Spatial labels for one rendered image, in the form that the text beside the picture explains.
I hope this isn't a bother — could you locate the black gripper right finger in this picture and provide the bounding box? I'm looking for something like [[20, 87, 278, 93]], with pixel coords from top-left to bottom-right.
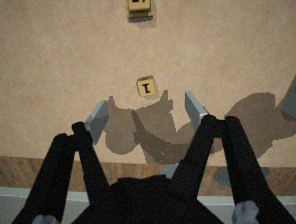
[[152, 91, 296, 224]]

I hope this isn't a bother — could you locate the tan cube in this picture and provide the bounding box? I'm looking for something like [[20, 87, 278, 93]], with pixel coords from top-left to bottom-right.
[[128, 0, 150, 14], [137, 76, 156, 97]]

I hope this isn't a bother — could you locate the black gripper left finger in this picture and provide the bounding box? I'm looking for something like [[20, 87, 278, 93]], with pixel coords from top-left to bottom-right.
[[11, 100, 125, 224]]

